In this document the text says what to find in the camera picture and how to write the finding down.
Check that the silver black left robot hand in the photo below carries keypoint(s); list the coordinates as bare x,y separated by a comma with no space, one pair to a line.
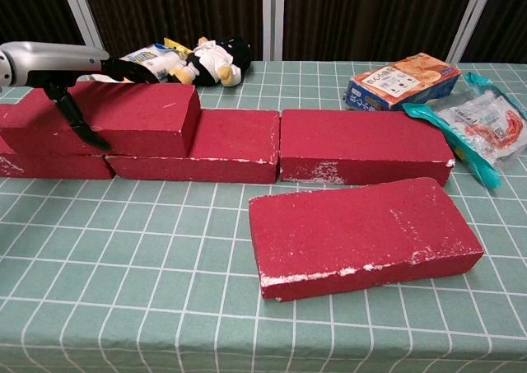
53,62

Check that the red brick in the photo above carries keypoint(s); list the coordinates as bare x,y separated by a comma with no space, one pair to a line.
354,138
53,167
354,233
136,113
234,142

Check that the dark ribbed partition panel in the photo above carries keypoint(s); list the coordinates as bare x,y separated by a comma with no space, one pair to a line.
33,10
370,15
506,23
177,10

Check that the white yellow snack package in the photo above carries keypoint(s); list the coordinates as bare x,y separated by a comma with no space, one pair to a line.
164,60

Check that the black and white plush doll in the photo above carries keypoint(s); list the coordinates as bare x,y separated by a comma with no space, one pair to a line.
206,64

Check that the green checkered tablecloth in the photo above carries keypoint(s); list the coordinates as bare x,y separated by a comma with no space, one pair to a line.
123,286

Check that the orange and blue cookie box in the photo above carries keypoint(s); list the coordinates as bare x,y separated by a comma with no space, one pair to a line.
403,80

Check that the teal clear shrimp snack bag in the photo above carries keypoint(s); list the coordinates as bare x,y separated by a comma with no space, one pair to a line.
486,126

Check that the grey partition post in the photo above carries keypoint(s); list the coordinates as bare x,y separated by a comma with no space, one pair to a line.
82,15
273,19
473,19

